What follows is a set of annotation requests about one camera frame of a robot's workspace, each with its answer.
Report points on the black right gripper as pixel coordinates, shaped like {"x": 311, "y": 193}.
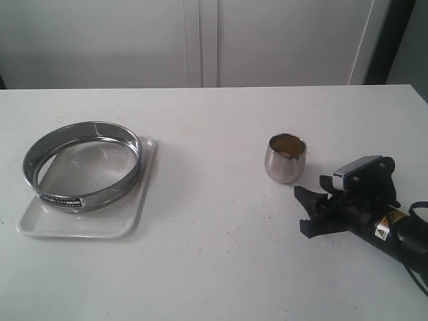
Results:
{"x": 360, "y": 209}

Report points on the stainless steel cup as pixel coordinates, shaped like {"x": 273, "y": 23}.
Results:
{"x": 285, "y": 158}

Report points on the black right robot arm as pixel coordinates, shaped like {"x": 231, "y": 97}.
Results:
{"x": 407, "y": 242}

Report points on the round stainless steel sieve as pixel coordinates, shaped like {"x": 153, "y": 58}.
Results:
{"x": 83, "y": 166}

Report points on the white plastic tray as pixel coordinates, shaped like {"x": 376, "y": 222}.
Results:
{"x": 109, "y": 222}

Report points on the white cabinet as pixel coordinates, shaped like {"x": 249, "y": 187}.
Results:
{"x": 177, "y": 44}

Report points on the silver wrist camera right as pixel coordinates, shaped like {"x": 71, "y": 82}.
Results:
{"x": 347, "y": 173}

